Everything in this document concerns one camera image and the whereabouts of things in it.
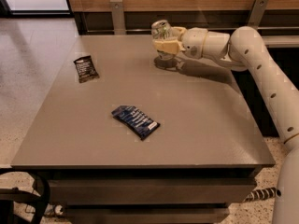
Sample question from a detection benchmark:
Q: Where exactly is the black white striped cable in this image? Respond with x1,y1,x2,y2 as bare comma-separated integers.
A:
242,187,278,203

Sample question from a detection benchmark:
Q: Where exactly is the white round floor object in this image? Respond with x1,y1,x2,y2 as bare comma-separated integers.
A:
54,205,64,216

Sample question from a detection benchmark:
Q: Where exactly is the black snack packet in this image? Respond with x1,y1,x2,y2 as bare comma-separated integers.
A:
74,56,99,83

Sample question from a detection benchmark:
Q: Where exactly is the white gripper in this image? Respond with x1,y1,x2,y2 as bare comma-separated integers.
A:
153,26,207,59

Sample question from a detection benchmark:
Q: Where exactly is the blue snack packet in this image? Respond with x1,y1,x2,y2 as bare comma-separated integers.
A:
111,105,160,140

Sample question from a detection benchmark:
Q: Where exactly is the metal bracket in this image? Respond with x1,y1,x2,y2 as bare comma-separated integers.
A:
247,0,269,29
109,0,126,35

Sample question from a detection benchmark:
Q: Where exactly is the right metal bracket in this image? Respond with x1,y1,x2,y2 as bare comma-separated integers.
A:
247,0,269,29

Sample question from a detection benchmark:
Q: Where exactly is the grey table with drawers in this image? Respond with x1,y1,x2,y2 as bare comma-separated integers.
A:
12,35,274,224

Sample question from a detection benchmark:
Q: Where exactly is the left metal bracket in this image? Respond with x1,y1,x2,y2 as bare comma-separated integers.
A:
109,0,126,35

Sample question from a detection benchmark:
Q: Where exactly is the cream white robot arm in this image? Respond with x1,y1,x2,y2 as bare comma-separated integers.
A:
151,23,299,224

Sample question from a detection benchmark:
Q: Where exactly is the black chair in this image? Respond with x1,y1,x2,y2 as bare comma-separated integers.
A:
0,173,50,224

